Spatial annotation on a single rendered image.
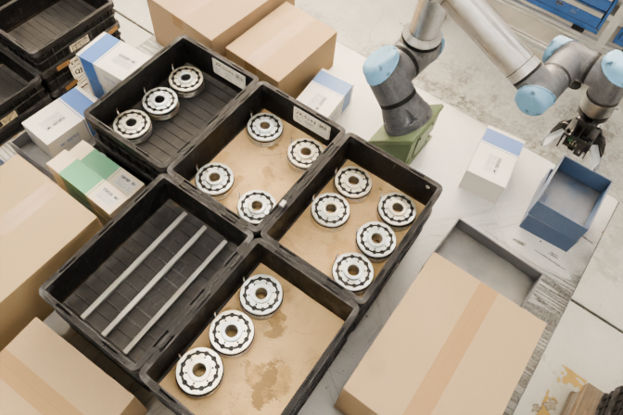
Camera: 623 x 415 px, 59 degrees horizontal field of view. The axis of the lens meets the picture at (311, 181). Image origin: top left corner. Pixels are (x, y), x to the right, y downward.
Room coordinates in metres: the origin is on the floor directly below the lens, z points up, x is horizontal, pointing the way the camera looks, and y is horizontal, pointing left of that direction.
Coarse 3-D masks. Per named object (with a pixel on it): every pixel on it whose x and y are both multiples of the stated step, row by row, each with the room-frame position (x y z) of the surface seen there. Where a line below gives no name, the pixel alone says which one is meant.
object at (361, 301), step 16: (368, 144) 0.90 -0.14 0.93; (416, 176) 0.81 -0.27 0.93; (272, 224) 0.62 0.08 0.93; (416, 224) 0.67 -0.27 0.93; (272, 240) 0.58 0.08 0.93; (288, 256) 0.54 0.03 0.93; (320, 272) 0.51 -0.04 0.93; (384, 272) 0.54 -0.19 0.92; (336, 288) 0.48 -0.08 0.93; (368, 288) 0.49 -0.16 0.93
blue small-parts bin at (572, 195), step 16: (560, 160) 0.99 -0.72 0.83; (560, 176) 0.98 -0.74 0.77; (576, 176) 0.98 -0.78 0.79; (592, 176) 0.96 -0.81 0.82; (544, 192) 0.92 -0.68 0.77; (560, 192) 0.92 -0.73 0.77; (576, 192) 0.93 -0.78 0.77; (592, 192) 0.94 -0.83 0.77; (544, 208) 0.82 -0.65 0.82; (560, 208) 0.86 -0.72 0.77; (576, 208) 0.87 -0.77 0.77; (592, 208) 0.87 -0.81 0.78; (560, 224) 0.80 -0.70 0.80; (576, 224) 0.78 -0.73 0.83; (576, 240) 0.77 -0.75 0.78
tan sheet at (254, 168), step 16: (288, 128) 1.00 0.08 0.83; (240, 144) 0.92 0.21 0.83; (288, 144) 0.94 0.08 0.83; (320, 144) 0.95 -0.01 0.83; (224, 160) 0.86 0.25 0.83; (240, 160) 0.86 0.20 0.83; (256, 160) 0.87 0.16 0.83; (272, 160) 0.87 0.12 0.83; (240, 176) 0.81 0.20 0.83; (256, 176) 0.82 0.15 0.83; (272, 176) 0.82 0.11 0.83; (288, 176) 0.83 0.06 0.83; (240, 192) 0.76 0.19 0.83; (272, 192) 0.77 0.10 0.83; (256, 208) 0.71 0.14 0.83
